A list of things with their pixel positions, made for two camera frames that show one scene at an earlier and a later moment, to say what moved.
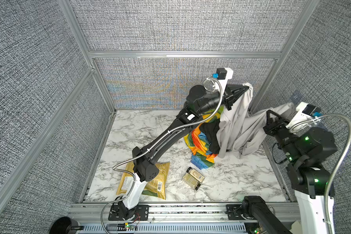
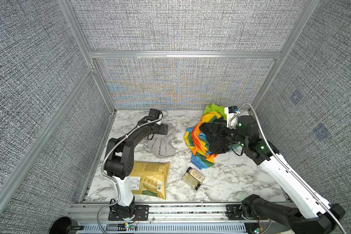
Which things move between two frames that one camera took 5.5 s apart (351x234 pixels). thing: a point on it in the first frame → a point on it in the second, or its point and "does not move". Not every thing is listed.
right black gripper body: [280, 131] → [230, 134]
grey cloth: [241, 129] → [160, 144]
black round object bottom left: [66, 225] does not move
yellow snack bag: [156, 187] does not move
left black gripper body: [209, 102] → [158, 128]
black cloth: [210, 128] does not move
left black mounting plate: [142, 214] does not move
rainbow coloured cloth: [198, 141] does not move
